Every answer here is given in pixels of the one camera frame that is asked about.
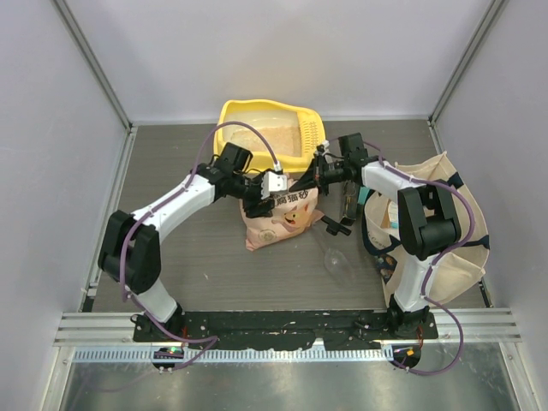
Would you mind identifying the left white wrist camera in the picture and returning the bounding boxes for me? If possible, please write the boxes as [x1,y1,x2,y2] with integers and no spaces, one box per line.
[260,162,288,200]

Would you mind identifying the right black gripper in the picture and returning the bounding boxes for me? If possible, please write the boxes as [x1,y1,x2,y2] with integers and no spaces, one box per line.
[291,153,351,196]

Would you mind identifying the blue white pouch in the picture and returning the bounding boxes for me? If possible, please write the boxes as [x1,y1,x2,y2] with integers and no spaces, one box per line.
[381,200,399,229]

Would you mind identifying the white slotted cable duct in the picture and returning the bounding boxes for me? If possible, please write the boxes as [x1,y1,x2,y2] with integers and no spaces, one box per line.
[73,345,393,364]

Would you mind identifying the pink cat litter bag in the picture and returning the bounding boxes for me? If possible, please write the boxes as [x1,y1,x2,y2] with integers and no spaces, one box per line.
[239,188,324,251]

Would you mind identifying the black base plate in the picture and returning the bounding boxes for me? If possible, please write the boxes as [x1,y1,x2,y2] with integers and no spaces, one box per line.
[131,307,438,351]

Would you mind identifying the beige canvas tote bag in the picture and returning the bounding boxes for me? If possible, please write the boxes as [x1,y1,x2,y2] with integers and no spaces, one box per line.
[361,152,490,304]

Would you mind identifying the yellow slotted litter scoop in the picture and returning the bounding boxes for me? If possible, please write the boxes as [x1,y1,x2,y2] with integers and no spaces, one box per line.
[298,113,325,155]

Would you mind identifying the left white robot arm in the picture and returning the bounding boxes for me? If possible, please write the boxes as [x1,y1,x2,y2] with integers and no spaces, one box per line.
[98,143,287,342]

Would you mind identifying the clear plastic scoop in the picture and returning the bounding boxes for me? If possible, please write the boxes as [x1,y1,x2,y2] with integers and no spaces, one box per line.
[311,226,355,288]

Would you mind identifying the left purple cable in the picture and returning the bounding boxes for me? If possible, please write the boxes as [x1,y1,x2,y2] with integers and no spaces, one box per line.
[121,122,283,370]

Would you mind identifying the aluminium rail frame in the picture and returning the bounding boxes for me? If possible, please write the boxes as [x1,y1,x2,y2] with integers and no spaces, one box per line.
[53,308,521,347]

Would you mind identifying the black bag clip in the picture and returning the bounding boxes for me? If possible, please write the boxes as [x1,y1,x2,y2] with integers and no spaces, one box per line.
[321,215,352,236]

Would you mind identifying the yellow litter box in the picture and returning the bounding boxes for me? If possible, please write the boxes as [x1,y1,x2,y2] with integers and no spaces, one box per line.
[213,99,319,174]

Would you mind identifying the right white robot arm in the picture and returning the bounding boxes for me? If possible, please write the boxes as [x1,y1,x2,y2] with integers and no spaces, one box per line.
[289,133,462,338]

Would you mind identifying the teal flat stick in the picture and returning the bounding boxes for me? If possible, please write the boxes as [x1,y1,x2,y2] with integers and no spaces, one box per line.
[358,187,370,206]

